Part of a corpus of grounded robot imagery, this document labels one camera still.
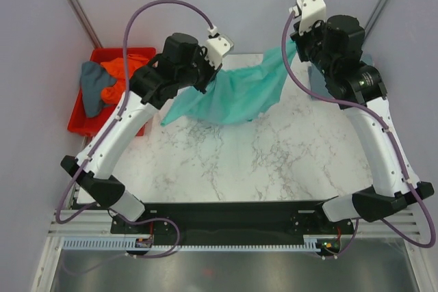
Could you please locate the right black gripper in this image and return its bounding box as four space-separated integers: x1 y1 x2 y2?
290 15 336 78

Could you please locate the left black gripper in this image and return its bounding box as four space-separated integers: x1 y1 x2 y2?
178 47 223 94

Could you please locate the teal t shirt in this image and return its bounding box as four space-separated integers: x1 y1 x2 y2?
161 47 288 127

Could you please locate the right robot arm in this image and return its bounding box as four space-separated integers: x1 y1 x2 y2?
290 15 435 233

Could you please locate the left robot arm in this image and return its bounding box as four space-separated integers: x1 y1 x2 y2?
61 33 233 233

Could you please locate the folded grey blue shirt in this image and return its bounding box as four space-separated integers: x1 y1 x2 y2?
309 54 382 105

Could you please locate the orange t shirt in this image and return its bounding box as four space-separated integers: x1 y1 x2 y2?
101 54 150 105

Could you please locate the grey blue crumpled shirt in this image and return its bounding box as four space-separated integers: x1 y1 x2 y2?
79 61 116 118

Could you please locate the red plastic bin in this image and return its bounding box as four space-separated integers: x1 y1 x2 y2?
66 47 157 138

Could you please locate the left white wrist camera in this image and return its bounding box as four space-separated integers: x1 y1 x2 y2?
205 25 234 70

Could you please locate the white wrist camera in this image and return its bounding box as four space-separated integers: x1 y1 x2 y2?
205 25 234 70
289 0 326 36

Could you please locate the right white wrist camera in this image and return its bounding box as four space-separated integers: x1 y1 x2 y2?
289 0 326 36

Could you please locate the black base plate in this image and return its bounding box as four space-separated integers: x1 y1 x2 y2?
110 200 354 245

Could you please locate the aluminium frame rail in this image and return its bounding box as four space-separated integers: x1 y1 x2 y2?
49 210 421 239

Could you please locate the white slotted cable duct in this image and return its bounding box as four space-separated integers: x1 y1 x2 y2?
62 237 339 252

